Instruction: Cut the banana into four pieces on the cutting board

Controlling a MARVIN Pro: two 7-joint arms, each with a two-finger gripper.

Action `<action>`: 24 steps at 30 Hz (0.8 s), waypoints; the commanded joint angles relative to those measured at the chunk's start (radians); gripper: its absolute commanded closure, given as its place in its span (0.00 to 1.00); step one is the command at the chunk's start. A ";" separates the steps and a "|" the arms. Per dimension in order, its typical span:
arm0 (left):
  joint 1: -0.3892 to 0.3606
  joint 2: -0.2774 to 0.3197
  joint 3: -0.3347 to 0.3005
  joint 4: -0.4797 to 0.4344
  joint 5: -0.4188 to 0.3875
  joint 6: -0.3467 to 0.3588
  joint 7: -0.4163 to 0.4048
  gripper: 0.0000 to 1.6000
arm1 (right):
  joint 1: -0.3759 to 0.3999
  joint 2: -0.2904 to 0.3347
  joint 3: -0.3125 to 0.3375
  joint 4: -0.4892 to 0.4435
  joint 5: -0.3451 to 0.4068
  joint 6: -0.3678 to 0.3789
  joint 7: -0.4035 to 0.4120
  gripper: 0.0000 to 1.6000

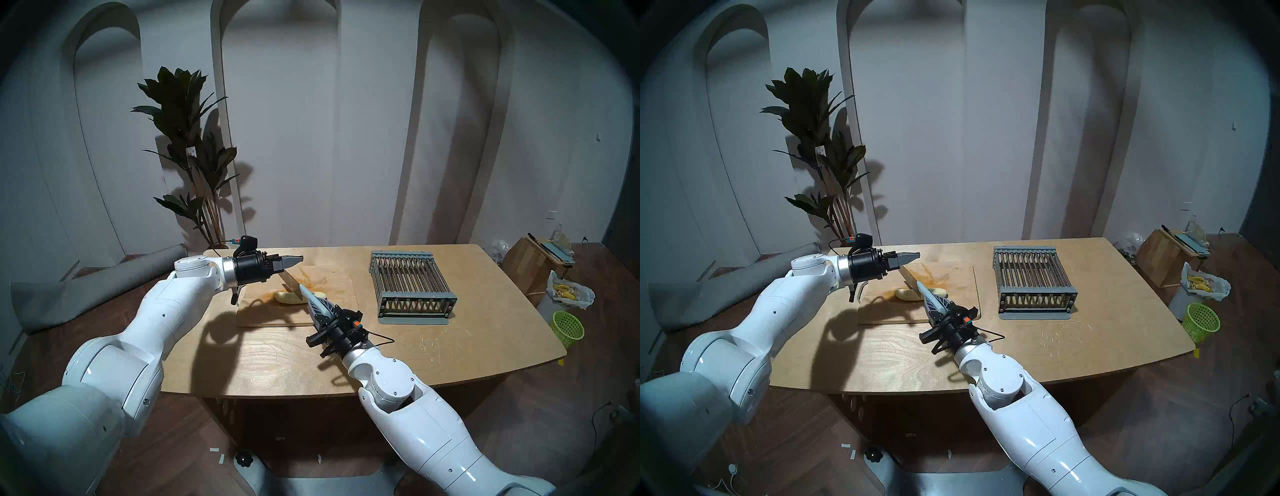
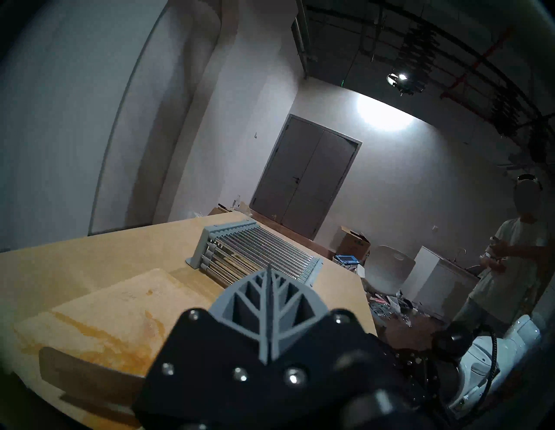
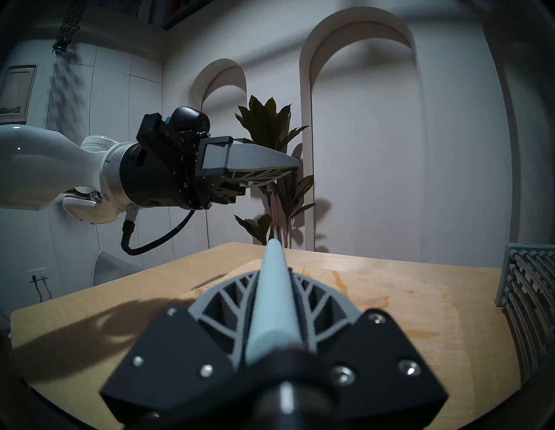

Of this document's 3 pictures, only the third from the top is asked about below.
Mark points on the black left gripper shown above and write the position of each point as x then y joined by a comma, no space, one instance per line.
160,173

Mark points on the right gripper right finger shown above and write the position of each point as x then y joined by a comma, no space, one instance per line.
373,372

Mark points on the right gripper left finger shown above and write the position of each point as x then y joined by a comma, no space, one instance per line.
173,372

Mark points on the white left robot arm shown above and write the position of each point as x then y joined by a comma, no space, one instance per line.
39,164

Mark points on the wooden cutting board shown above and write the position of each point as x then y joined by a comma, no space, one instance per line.
412,312

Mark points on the tall potted green plant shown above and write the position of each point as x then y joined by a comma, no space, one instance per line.
269,121

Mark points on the rolled grey mat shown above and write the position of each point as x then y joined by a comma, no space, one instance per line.
110,266

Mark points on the grey slotted knife rack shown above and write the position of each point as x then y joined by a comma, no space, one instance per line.
531,294

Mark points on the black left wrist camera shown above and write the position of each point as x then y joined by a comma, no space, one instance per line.
188,121

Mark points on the wall outlet with plugs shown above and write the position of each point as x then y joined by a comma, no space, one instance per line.
39,277

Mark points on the framed wall picture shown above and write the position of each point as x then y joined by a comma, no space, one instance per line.
17,93

